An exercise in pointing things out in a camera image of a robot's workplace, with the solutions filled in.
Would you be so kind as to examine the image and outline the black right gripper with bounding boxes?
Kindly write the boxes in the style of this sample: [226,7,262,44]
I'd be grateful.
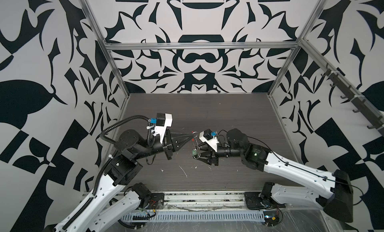
[194,140,246,166]

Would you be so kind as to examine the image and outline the red handled wire keyring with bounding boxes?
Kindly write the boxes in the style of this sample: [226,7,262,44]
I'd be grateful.
[192,132,201,156]

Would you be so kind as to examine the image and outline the green key tag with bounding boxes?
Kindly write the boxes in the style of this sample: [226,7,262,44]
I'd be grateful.
[193,153,200,160]

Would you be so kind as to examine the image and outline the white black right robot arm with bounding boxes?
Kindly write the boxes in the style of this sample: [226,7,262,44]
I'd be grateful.
[193,129,356,223]

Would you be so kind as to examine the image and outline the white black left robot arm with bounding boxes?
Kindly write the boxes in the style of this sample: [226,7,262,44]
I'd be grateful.
[44,113,198,232]

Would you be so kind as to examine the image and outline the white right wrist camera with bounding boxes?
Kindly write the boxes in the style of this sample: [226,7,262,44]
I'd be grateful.
[198,129,219,152]

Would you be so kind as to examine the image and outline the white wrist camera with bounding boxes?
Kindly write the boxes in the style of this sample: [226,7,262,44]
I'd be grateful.
[147,113,173,143]
[198,129,219,152]

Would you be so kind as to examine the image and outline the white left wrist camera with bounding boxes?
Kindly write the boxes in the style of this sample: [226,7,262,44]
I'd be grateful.
[147,113,173,143]

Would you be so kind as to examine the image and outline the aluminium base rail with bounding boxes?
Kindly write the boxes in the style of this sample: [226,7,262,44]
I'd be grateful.
[80,189,307,211]

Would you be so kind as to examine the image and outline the white slotted cable duct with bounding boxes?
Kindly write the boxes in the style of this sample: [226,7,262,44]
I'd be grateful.
[121,211,265,223]

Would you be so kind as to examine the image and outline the black wall hook rack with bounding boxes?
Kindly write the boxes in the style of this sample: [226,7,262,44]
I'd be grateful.
[322,68,384,137]

